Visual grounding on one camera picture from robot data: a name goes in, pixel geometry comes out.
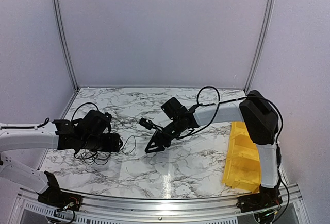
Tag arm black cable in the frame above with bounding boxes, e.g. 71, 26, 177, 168
25, 102, 100, 132
177, 85, 291, 209

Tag left aluminium frame post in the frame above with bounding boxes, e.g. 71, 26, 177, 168
52, 0, 79, 92

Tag aluminium front rail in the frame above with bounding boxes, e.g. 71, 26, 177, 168
8, 184, 310, 223

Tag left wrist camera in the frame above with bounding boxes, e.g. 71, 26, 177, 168
76, 110, 112, 136

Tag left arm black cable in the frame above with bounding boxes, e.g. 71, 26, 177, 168
25, 102, 100, 132

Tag aluminium frame post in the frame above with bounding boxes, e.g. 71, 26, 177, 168
243, 0, 275, 93
52, 0, 79, 92

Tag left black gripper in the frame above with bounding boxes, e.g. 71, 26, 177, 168
80, 133, 123, 152

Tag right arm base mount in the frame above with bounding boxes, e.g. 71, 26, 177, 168
236, 185, 283, 213

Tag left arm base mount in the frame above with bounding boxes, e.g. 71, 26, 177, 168
37, 171, 82, 211

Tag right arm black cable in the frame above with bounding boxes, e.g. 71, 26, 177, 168
177, 85, 291, 209

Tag cable pile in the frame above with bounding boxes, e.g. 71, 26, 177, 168
73, 148, 122, 165

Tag thin black cable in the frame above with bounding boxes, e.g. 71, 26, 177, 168
121, 135, 137, 155

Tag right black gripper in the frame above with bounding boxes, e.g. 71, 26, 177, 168
145, 117, 184, 153

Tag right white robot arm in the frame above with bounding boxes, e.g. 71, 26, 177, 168
139, 90, 283, 208

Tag yellow plastic bin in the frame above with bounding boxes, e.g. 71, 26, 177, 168
222, 122, 261, 194

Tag right aluminium frame post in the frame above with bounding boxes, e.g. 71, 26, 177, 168
243, 0, 275, 93

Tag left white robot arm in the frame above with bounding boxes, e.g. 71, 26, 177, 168
1, 115, 123, 206

